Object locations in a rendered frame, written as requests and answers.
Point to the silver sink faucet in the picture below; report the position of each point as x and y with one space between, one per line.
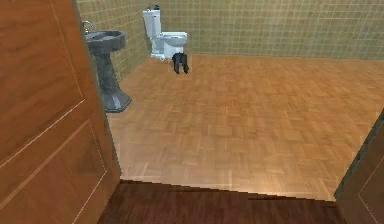
86 25

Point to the white toilet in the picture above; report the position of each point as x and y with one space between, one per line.
163 40

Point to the small dark object on toilet tank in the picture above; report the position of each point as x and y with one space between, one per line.
155 6

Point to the brown wooden door panel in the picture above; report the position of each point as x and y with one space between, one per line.
366 180

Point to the black toilet brush holder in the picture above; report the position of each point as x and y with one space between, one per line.
180 63

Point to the dark grey pedestal sink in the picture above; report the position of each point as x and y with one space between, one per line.
107 63

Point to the brown wooden room door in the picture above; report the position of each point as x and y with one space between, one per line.
43 110

